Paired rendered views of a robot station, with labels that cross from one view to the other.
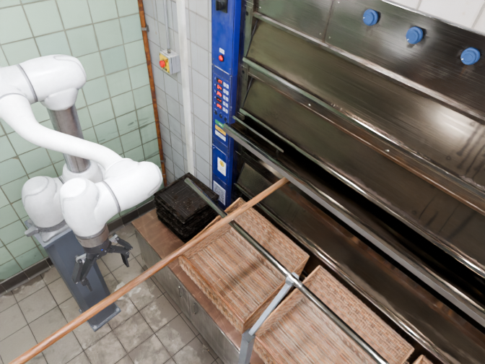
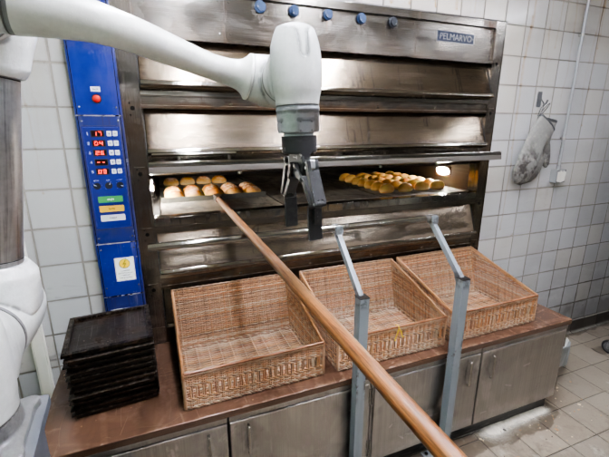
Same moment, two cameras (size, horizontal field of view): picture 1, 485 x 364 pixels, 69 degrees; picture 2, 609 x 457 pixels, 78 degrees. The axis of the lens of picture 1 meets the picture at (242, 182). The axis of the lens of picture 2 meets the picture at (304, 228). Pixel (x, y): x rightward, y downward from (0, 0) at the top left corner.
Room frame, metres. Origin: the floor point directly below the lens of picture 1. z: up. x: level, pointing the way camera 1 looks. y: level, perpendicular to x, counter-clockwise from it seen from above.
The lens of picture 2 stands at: (0.25, 1.16, 1.56)
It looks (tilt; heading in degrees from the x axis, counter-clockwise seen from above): 15 degrees down; 294
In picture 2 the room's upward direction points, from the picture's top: straight up
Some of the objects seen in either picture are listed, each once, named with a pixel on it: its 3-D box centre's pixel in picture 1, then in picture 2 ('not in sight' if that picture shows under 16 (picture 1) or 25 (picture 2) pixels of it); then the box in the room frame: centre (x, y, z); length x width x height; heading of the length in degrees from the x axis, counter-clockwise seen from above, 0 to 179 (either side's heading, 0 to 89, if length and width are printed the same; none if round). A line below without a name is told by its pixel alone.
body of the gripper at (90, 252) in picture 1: (97, 245); (299, 156); (0.59, 0.43, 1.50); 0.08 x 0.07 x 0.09; 138
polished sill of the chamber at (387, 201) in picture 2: (387, 257); (338, 205); (0.87, -0.65, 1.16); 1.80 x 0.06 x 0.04; 46
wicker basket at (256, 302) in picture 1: (241, 261); (244, 329); (1.07, -0.03, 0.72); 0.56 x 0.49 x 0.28; 46
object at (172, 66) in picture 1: (169, 61); not in sight; (1.87, 0.47, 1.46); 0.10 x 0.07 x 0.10; 46
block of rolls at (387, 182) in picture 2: not in sight; (389, 180); (0.77, -1.36, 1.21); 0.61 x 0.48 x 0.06; 136
